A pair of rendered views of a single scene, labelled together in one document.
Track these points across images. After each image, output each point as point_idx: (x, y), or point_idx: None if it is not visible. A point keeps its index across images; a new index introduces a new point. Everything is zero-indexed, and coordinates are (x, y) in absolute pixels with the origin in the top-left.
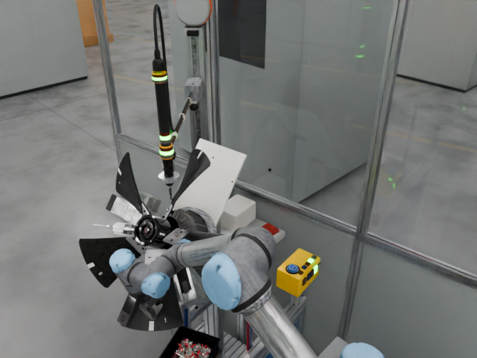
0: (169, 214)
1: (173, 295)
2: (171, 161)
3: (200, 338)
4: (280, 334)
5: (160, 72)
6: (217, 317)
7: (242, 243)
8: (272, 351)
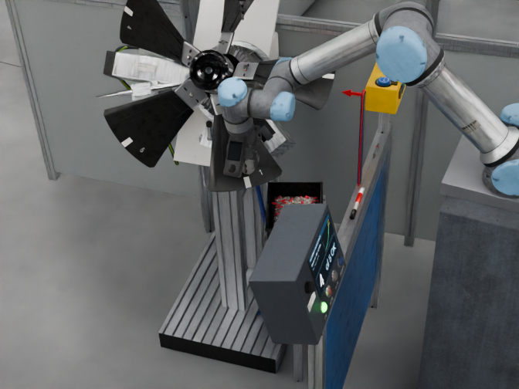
0: (231, 44)
1: (259, 143)
2: None
3: (296, 191)
4: (462, 93)
5: None
6: None
7: (407, 15)
8: (456, 113)
